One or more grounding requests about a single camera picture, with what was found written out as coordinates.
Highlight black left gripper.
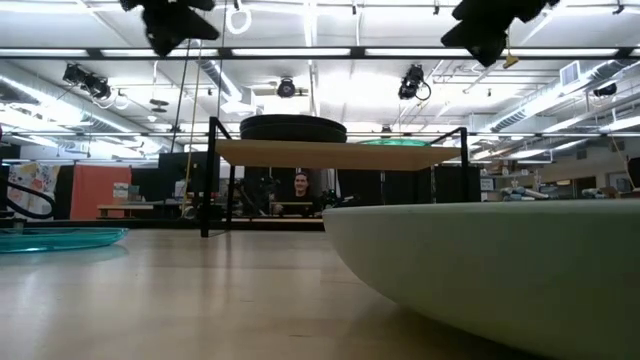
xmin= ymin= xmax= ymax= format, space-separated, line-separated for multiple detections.
xmin=119 ymin=0 xmax=222 ymax=58

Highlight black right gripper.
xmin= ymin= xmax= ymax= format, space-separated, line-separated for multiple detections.
xmin=440 ymin=0 xmax=549 ymax=69

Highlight teal translucent small plate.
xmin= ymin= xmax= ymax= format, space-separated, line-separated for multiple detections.
xmin=363 ymin=142 xmax=433 ymax=149
xmin=0 ymin=227 xmax=130 ymax=255

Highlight green translucent small plate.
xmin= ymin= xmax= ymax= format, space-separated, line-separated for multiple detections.
xmin=359 ymin=138 xmax=432 ymax=147

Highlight dark grey large plate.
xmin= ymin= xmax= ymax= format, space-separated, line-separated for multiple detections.
xmin=239 ymin=114 xmax=348 ymax=133

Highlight wooden shelf with black legs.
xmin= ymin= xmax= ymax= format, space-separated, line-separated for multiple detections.
xmin=199 ymin=116 xmax=471 ymax=239

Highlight yellow hanging tag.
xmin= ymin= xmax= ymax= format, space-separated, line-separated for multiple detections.
xmin=502 ymin=29 xmax=521 ymax=71

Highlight black ceiling spotlight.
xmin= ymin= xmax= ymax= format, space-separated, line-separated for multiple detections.
xmin=276 ymin=77 xmax=298 ymax=100
xmin=62 ymin=63 xmax=112 ymax=100
xmin=398 ymin=63 xmax=433 ymax=102

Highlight black overhead beam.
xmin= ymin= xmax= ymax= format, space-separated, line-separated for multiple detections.
xmin=0 ymin=46 xmax=640 ymax=61

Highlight black partition screen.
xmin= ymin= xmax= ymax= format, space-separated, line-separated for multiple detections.
xmin=244 ymin=164 xmax=482 ymax=205

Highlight orange partition panel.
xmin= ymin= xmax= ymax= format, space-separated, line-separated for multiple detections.
xmin=69 ymin=164 xmax=133 ymax=222

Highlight wooden bench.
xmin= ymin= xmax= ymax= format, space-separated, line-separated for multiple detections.
xmin=97 ymin=202 xmax=155 ymax=220

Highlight person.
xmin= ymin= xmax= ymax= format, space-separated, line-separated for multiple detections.
xmin=272 ymin=170 xmax=322 ymax=218

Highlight colourful patterned cloth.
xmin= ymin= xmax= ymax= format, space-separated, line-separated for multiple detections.
xmin=7 ymin=162 xmax=61 ymax=220

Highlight mint green large plate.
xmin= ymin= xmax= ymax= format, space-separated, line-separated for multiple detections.
xmin=322 ymin=199 xmax=640 ymax=360

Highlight white hanging ring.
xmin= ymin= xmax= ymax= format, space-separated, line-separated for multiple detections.
xmin=224 ymin=3 xmax=253 ymax=36

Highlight black hanging cable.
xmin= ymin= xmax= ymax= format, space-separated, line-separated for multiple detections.
xmin=169 ymin=42 xmax=192 ymax=154

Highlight white duct vent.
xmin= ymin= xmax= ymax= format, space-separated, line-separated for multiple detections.
xmin=559 ymin=60 xmax=583 ymax=88

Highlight yellow hanging rope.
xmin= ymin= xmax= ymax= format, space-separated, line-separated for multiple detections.
xmin=180 ymin=42 xmax=204 ymax=218

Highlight black sleeved arm cable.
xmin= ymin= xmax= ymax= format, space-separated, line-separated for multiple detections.
xmin=0 ymin=178 xmax=57 ymax=222

